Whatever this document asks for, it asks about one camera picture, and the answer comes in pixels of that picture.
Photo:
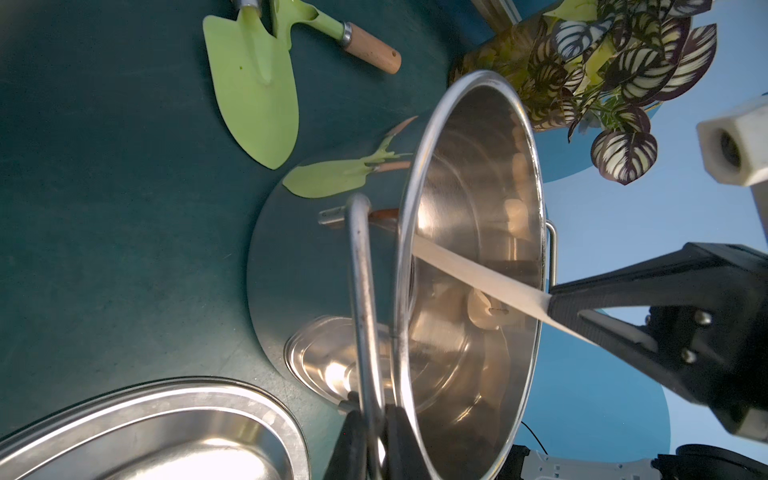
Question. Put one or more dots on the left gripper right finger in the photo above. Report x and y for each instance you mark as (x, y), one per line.
(404, 459)

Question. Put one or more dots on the potted plant with striped leaves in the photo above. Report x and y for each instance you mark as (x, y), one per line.
(604, 65)

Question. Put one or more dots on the green garden fork wooden handle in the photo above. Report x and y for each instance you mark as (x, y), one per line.
(350, 37)

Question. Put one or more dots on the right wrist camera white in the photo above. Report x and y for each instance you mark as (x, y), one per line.
(734, 150)

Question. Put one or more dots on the right aluminium frame post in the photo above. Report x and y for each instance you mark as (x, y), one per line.
(498, 14)

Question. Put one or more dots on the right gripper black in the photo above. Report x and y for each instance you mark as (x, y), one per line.
(708, 321)

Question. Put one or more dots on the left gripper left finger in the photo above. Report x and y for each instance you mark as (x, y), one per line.
(349, 457)

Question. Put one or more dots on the green garden trowel wooden handle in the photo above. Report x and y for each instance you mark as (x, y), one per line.
(254, 85)

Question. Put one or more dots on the beige plastic ladle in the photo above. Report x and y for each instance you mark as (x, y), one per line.
(516, 294)

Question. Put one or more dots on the stainless steel pot lid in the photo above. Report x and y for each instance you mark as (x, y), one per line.
(177, 428)

